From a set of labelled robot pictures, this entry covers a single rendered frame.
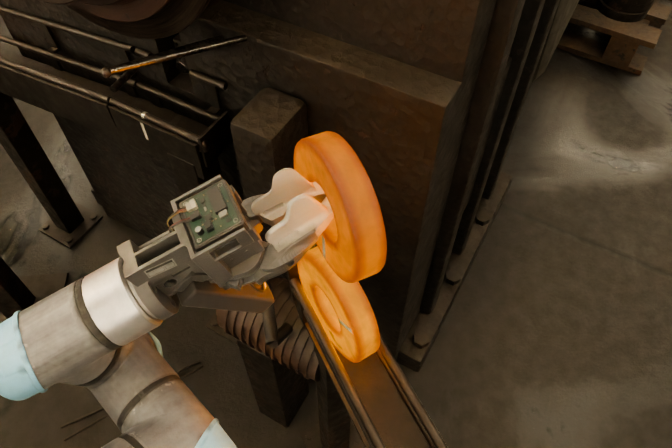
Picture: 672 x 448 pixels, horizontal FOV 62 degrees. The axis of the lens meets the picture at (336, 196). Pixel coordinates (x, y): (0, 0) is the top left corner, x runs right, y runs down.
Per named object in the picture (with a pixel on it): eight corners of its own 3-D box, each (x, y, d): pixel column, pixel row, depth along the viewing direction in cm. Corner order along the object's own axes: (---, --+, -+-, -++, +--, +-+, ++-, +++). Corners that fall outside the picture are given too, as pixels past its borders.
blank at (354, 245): (316, 101, 58) (286, 110, 57) (393, 194, 48) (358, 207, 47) (322, 207, 69) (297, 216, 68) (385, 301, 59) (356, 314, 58)
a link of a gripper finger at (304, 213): (348, 181, 50) (257, 232, 50) (362, 214, 55) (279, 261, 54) (334, 158, 52) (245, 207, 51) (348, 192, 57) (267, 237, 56)
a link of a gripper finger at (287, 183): (334, 158, 52) (245, 207, 51) (348, 192, 57) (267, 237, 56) (320, 137, 54) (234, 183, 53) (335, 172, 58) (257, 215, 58)
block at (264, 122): (279, 180, 105) (267, 79, 86) (316, 196, 103) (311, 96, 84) (246, 220, 99) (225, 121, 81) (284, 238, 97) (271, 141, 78)
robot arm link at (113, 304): (136, 355, 54) (119, 288, 59) (178, 331, 54) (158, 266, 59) (89, 329, 48) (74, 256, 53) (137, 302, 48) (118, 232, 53)
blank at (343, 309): (338, 322, 83) (318, 333, 82) (305, 230, 78) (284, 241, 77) (394, 371, 69) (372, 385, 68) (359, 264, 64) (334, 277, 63)
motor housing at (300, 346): (275, 365, 141) (249, 246, 99) (352, 409, 134) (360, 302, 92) (245, 411, 133) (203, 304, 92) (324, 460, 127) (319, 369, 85)
